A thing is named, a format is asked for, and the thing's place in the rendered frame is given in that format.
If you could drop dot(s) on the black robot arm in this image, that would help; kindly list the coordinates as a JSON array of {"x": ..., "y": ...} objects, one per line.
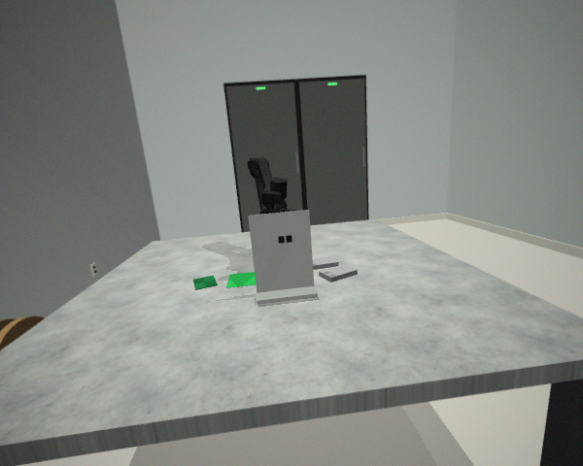
[{"x": 259, "y": 169}]

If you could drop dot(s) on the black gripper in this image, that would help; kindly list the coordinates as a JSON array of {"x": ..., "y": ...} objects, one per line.
[{"x": 275, "y": 200}]

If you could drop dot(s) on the grey flat panel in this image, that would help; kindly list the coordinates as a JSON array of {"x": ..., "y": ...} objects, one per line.
[{"x": 282, "y": 255}]

